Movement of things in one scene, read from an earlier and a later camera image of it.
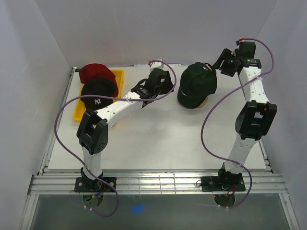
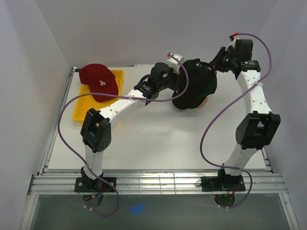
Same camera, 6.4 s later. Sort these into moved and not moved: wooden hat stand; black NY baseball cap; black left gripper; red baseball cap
Moved: black NY baseball cap
Not moved: black left gripper; red baseball cap; wooden hat stand
